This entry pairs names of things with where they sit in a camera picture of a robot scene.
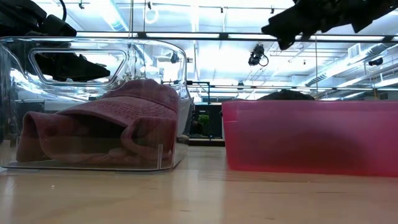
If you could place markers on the maroon cloth cap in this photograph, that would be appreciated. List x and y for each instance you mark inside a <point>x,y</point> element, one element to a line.
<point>140,102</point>
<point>62,146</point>

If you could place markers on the dark grey cloth visor hat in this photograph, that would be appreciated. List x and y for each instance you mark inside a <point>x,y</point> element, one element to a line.
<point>286,95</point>

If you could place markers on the black overhead camera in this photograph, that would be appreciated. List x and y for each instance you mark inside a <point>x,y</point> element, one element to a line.
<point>256,54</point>

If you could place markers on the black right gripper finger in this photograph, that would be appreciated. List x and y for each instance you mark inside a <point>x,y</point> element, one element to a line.
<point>292,25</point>

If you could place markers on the clear plastic bin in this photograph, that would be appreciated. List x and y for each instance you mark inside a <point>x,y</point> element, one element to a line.
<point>149,56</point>

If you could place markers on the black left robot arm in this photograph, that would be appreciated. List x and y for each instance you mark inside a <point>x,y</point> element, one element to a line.
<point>18,12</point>

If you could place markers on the small green background plant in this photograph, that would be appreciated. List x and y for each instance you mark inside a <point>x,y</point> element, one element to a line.
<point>203,119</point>

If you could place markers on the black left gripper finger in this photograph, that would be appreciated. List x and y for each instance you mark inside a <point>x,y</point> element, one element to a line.
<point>71,70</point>

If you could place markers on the red plastic bin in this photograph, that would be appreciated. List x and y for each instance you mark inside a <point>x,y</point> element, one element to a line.
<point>311,140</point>

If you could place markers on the black cabinet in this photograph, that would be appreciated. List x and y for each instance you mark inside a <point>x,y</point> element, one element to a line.
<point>214,124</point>

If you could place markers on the black aluminium table frame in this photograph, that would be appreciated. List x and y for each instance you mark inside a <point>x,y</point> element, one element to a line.
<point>224,35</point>

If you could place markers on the artificial potted green plant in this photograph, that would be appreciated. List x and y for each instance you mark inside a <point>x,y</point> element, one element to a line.
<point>133,76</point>

